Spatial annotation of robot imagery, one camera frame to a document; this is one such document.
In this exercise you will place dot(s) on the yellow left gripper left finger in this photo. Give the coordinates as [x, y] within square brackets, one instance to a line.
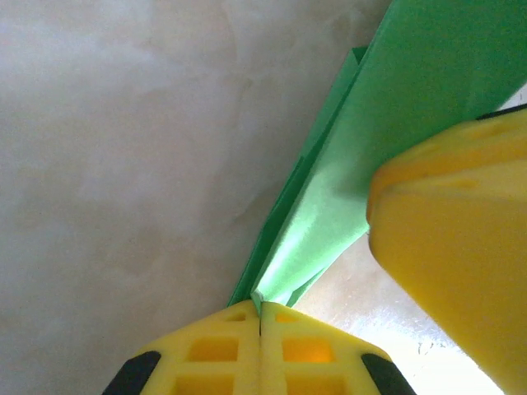
[206, 362]

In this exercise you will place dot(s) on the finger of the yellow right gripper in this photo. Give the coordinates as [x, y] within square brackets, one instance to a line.
[453, 247]

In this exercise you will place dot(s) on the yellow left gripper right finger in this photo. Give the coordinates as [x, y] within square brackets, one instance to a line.
[313, 362]

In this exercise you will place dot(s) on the green paper sheet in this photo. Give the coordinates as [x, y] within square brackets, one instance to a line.
[370, 103]

